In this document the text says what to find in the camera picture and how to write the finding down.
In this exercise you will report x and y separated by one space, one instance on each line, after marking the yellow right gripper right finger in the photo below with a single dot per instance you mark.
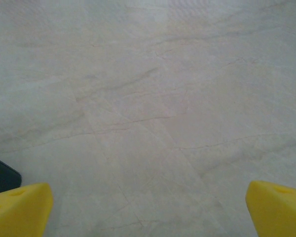
278 212

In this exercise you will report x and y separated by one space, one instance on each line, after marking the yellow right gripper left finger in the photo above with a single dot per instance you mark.
19 212

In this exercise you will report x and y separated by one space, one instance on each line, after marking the starry night print tin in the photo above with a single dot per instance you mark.
2 177

